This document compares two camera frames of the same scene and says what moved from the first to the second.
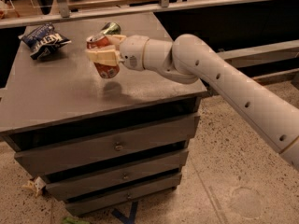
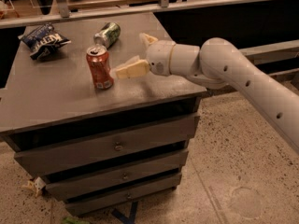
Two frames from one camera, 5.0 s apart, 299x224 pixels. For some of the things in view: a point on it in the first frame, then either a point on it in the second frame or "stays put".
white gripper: (133, 52) to (159, 57)
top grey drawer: (168, 132) stays put
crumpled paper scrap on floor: (36, 185) stays put
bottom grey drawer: (124, 194) stays put
